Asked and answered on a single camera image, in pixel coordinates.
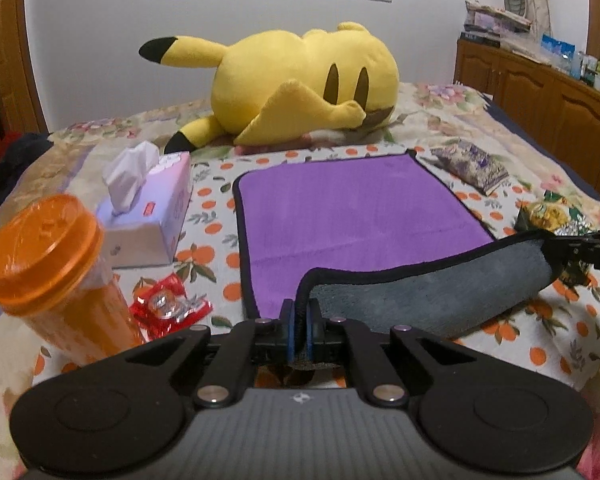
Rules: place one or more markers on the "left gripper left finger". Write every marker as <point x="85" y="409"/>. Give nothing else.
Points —
<point x="239" y="354"/>

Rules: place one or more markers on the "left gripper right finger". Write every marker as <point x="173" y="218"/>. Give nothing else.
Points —
<point x="351" y="345"/>

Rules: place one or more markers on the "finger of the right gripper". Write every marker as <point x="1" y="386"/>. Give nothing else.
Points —
<point x="552" y="251"/>

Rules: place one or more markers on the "purple grey microfibre towel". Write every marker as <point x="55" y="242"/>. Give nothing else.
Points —
<point x="381" y="240"/>

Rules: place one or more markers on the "green yellow snack bag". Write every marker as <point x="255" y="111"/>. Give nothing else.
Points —
<point x="562" y="218"/>

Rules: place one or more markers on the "red candy wrapper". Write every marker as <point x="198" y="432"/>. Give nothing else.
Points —
<point x="163" y="308"/>

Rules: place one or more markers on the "purple white snack bag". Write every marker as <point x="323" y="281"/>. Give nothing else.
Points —
<point x="472" y="165"/>

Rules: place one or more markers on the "brown wooden cabinet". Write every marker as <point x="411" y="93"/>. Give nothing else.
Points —
<point x="561" y="114"/>

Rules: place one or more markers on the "pink tissue box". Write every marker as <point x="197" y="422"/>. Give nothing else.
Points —
<point x="144" y="209"/>

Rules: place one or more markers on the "blue white box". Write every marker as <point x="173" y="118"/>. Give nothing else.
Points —
<point x="564" y="50"/>

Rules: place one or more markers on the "orange lidded plastic cup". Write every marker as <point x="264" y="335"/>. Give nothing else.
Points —
<point x="55" y="278"/>

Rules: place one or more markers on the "stack of folded papers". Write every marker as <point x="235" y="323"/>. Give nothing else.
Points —
<point x="482" y="19"/>

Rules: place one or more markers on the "small grey desk fan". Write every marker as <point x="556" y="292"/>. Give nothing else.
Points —
<point x="518" y="7"/>

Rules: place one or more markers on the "yellow Pikachu plush toy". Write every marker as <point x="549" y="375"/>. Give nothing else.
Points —
<point x="275" y="87"/>

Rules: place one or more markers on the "dark blue blanket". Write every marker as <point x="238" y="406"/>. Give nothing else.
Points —
<point x="18" y="151"/>

